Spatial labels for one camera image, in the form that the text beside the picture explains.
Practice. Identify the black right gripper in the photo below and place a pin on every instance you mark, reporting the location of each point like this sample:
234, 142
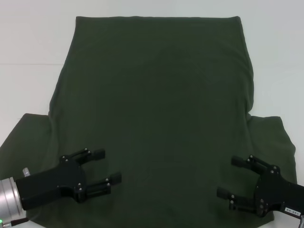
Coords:
280, 192

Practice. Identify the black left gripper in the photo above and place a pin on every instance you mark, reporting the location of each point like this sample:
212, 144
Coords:
52, 180

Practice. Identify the dark green shirt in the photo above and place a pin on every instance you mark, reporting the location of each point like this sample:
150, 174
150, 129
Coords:
152, 95

